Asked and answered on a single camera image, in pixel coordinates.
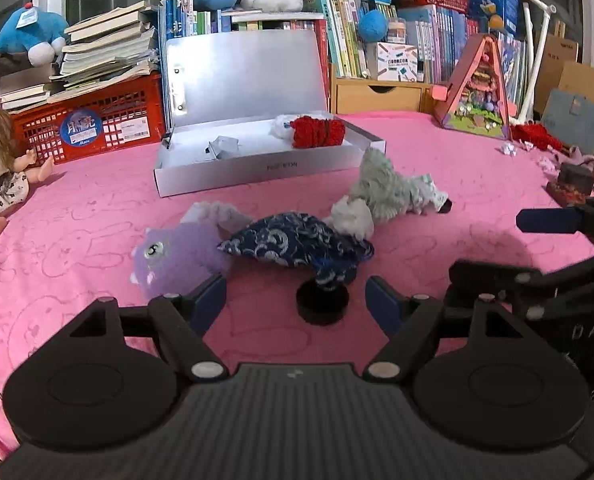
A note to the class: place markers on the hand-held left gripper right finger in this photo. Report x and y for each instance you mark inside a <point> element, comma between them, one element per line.
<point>383,302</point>

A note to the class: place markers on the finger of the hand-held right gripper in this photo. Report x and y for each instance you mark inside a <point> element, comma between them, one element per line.
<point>552,220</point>
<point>497,277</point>

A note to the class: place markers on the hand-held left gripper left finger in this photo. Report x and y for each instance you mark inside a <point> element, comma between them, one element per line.
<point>209,300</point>

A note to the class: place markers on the purple monster plush toy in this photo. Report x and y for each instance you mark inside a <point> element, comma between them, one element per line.
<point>177,260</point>

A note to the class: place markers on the black round container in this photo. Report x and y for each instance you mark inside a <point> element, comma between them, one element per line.
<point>322,307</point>

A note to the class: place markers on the navy floral cloth pouch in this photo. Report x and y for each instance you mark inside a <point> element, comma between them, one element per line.
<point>287,242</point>

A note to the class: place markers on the green floral cloth pouch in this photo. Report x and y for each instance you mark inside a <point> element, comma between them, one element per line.
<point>387,185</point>

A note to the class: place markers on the silver cardboard box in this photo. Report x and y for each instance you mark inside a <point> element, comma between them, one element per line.
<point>237,174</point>

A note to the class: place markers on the white paper origami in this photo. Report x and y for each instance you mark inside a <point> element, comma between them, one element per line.
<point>223,147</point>

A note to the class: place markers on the red crochet piece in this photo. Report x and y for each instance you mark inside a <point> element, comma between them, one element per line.
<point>319,132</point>

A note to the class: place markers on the white fluffy plush toy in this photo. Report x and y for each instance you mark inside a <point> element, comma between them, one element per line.
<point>281,126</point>

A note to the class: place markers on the small dark box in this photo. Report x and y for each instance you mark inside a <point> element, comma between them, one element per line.
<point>572,180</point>

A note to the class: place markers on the grey blue board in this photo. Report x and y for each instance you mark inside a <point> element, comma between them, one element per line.
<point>574,120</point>

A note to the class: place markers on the pink triangular house model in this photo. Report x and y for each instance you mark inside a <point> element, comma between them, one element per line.
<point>477,100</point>

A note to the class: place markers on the pink bunny print towel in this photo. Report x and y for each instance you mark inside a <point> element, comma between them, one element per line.
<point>77,240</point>

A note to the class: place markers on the wooden drawer box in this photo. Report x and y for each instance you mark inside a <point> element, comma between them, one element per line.
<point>382,97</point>

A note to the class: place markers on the red plastic crate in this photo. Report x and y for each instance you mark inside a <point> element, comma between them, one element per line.
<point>127,105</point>

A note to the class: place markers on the white patterned card box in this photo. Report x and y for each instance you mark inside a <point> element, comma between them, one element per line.
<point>398,62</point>

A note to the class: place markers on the row of colourful books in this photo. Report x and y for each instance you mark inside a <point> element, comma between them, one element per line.
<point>349,47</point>

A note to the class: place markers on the blue plush ball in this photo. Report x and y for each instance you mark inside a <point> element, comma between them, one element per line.
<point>375,26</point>

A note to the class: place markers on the stack of worn books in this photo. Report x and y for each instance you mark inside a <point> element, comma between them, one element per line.
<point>107,45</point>

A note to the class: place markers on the blue white cat plush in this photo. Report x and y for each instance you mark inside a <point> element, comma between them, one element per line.
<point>27,30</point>

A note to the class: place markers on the white plastic pipe frame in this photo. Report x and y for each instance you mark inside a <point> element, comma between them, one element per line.
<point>537,50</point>

